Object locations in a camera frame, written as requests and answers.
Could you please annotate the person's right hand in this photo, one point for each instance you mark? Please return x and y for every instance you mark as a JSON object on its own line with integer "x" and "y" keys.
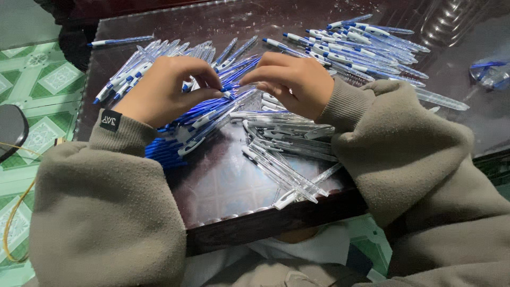
{"x": 297, "y": 85}

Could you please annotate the person's left hand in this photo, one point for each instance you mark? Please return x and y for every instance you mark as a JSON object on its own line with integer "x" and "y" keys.
{"x": 159, "y": 91}

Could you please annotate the blue pen refill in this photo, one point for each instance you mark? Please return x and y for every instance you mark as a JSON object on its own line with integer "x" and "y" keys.
{"x": 231, "y": 85}

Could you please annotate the clear pen barrel white tip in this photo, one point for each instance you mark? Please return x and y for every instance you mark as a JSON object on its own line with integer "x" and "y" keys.
{"x": 230, "y": 95}

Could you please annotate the heap of capless clear pens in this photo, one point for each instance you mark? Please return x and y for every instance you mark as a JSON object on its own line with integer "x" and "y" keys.
{"x": 135, "y": 69}

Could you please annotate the heap of empty clear barrels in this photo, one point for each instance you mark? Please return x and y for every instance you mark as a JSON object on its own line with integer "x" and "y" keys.
{"x": 287, "y": 143}

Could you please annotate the heap of blue refills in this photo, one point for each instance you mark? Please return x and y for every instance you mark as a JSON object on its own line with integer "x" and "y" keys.
{"x": 171, "y": 149}

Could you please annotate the single blue white pen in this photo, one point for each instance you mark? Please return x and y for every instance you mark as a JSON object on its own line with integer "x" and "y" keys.
{"x": 119, "y": 40}

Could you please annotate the heap of finished blue pens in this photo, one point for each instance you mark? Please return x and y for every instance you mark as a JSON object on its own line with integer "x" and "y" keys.
{"x": 358, "y": 52}

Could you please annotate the small clear pen piece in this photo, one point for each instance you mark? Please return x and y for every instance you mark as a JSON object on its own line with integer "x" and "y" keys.
{"x": 434, "y": 109}

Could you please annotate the single long clear barrel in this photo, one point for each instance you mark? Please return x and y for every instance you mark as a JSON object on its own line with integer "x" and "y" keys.
{"x": 442, "y": 99}

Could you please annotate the black round object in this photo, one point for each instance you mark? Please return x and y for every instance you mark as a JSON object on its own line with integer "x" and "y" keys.
{"x": 12, "y": 129}

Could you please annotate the clear ribbed plastic bottle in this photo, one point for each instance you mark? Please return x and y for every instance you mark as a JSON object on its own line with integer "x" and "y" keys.
{"x": 450, "y": 22}

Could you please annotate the person's torso clothing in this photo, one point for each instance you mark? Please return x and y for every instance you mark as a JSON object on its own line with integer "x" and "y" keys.
{"x": 279, "y": 259}

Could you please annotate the clear bag with blue parts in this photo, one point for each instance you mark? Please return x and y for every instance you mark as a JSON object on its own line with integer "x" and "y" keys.
{"x": 492, "y": 71}

